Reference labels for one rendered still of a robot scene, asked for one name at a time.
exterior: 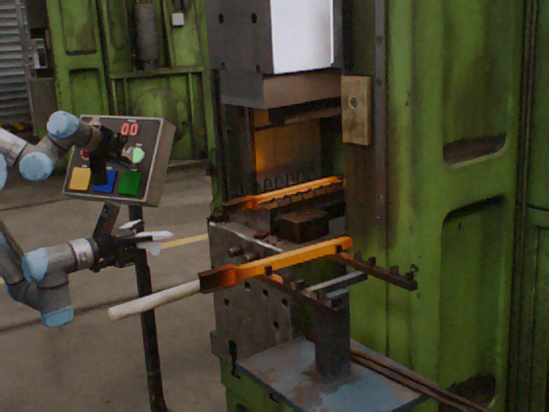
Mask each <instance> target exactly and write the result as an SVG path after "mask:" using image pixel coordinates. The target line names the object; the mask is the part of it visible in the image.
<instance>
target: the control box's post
mask: <svg viewBox="0 0 549 412"><path fill-rule="evenodd" d="M128 212H129V221H130V222H131V223H132V222H136V221H139V220H140V221H143V213H142V206H131V205H128ZM140 232H144V225H143V226H142V227H138V228H137V229H136V235H138V234H139V233H140ZM137 257H138V264H136V265H135V269H136V285H137V293H138V299H139V298H142V297H145V296H148V295H151V289H150V281H149V271H148V263H147V253H146V248H138V256H137ZM140 319H141V328H142V336H143V344H144V354H145V362H146V370H147V371H149V372H150V373H153V372H154V371H157V370H158V361H157V352H156V335H155V325H154V316H153V309H152V310H149V311H146V312H143V313H140ZM147 380H148V387H149V396H150V405H151V410H150V411H152V412H157V411H161V412H163V406H162V398H161V388H160V380H159V373H156V374H154V375H152V376H149V375H147Z"/></svg>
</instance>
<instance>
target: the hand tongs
mask: <svg viewBox="0 0 549 412"><path fill-rule="evenodd" d="M306 339H307V340H309V341H310V342H312V343H315V339H314V332H312V333H309V334H306ZM353 354H354V355H353ZM355 355H357V356H358V357H361V358H364V359H366V360H371V361H373V362H375V363H376V364H379V365H381V366H382V367H384V368H386V369H388V370H391V371H393V372H395V373H397V374H399V375H402V376H404V377H406V378H408V379H409V380H411V381H414V382H416V383H418V384H420V385H422V386H426V387H428V388H430V389H432V390H434V391H437V392H438V393H440V394H442V395H446V396H449V397H451V398H453V399H455V400H457V401H459V402H462V403H464V404H466V405H468V406H469V407H471V408H473V409H475V410H477V411H479V412H493V411H491V410H489V409H487V408H485V407H482V406H480V405H478V404H476V403H474V402H471V401H469V400H467V399H465V398H462V397H460V396H458V395H456V394H454V393H451V392H449V391H447V390H445V389H442V388H440V387H438V386H436V385H433V384H431V383H429V382H427V381H425V380H422V379H420V378H418V377H416V376H414V375H411V374H409V373H408V372H406V371H403V370H401V369H399V368H397V367H395V366H392V365H390V364H388V363H386V362H384V361H380V360H378V359H376V358H373V357H372V356H370V355H367V354H365V353H362V352H359V351H357V350H354V349H351V359H353V360H355V361H356V362H358V363H359V364H361V365H363V366H365V367H367V368H370V369H372V370H374V371H376V372H378V373H380V374H382V375H384V376H385V377H387V378H389V379H391V380H393V381H395V382H397V383H399V384H401V385H403V386H407V387H409V388H410V389H412V390H415V391H418V392H420V393H422V394H425V395H427V396H429V397H431V398H433V399H435V400H437V401H439V402H440V403H443V404H445V405H447V406H449V407H451V408H453V409H455V410H457V411H459V412H472V411H470V410H469V409H467V408H465V407H463V406H461V405H458V404H456V403H454V402H452V401H450V400H448V399H446V398H443V397H441V396H439V395H438V394H435V393H432V392H429V391H427V390H425V389H423V388H421V387H419V386H415V385H413V384H411V383H409V382H408V381H406V380H403V379H401V378H399V377H397V376H395V375H393V374H391V373H389V372H386V371H384V370H382V369H381V368H379V367H378V366H376V365H373V364H371V363H369V362H367V361H365V360H363V359H359V358H358V357H356V356H355Z"/></svg>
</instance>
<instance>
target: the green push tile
mask: <svg viewBox="0 0 549 412"><path fill-rule="evenodd" d="M141 177H142V173H138V172H125V171H123V172H122V176H121V181H120V185H119V189H118V194H124V195H134V196H138V189H139V186H140V182H141Z"/></svg>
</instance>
